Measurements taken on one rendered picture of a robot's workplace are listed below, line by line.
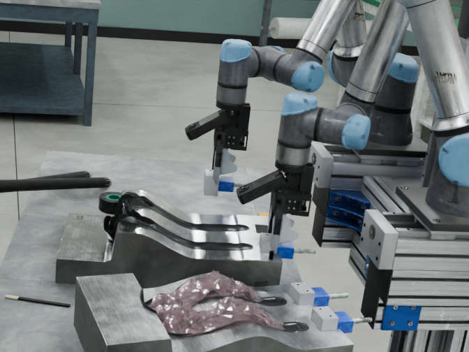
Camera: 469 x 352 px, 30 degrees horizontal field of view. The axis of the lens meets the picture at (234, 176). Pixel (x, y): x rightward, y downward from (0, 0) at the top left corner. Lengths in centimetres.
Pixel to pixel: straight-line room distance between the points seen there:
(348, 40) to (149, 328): 114
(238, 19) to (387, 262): 687
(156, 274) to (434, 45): 77
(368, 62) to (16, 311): 92
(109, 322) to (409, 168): 114
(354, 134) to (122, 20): 674
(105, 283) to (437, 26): 83
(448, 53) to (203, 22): 692
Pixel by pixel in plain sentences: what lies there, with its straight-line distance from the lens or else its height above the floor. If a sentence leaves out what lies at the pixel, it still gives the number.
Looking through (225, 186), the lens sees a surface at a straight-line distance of 225.
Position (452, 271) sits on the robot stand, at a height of 90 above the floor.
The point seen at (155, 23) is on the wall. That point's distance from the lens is 856.
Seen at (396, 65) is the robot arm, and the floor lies 125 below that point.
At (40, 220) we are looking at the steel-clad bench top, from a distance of 230.
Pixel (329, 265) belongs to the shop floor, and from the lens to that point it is 412.
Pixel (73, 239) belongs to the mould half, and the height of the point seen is 86.
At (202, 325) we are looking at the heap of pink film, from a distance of 168.
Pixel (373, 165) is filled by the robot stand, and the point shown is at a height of 98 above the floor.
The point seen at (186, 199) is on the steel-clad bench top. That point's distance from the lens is 250.
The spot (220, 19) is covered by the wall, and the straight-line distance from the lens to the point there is 868.
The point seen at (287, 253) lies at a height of 89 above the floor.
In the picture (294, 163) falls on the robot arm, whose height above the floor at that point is 111.
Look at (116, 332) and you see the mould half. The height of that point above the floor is 91.
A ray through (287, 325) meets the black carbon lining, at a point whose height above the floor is 85.
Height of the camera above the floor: 172
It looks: 20 degrees down
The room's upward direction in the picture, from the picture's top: 7 degrees clockwise
